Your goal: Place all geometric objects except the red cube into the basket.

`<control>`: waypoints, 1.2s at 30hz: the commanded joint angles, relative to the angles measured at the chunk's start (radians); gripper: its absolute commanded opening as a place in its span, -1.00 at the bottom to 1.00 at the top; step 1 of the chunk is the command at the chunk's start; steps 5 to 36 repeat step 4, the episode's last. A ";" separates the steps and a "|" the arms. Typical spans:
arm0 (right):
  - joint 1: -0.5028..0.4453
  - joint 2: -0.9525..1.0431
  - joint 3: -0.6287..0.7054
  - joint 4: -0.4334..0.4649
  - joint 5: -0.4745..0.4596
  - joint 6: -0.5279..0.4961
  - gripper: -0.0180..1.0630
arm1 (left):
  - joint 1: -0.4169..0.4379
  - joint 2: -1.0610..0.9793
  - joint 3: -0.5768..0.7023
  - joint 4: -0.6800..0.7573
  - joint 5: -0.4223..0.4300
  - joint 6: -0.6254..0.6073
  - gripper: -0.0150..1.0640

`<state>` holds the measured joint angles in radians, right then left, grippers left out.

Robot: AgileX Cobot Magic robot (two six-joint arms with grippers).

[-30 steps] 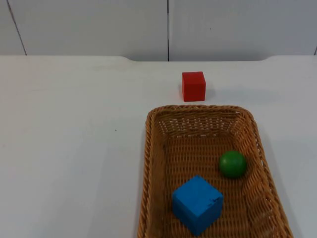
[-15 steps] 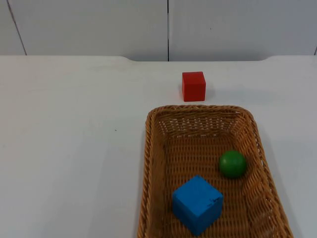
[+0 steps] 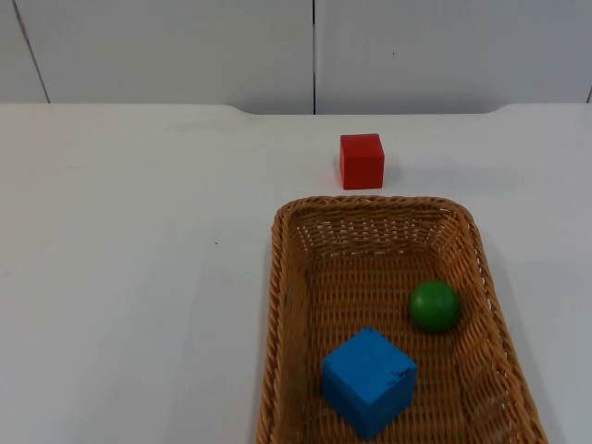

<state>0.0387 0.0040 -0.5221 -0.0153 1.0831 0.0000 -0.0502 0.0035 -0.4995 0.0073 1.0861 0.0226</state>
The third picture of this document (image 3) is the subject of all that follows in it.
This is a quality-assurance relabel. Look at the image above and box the blue cube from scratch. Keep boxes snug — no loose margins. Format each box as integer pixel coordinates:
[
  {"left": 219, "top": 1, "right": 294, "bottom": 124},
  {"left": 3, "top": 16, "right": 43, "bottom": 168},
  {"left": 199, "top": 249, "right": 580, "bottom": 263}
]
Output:
[{"left": 321, "top": 326, "right": 419, "bottom": 441}]

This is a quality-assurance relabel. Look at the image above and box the green ball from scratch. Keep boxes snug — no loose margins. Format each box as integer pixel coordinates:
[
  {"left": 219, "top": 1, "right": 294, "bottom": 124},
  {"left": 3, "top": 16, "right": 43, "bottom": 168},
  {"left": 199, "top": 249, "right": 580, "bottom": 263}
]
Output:
[{"left": 408, "top": 279, "right": 463, "bottom": 334}]

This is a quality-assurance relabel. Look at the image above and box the pale brown wicker basket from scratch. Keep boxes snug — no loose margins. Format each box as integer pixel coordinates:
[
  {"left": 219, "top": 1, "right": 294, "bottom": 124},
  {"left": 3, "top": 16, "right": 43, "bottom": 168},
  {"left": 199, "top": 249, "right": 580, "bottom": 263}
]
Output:
[{"left": 255, "top": 194, "right": 550, "bottom": 444}]

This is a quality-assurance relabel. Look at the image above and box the red cube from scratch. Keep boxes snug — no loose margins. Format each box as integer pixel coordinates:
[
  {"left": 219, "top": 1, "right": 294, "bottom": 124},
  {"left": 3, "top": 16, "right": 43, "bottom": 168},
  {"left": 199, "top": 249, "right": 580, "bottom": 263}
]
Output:
[{"left": 339, "top": 132, "right": 387, "bottom": 191}]

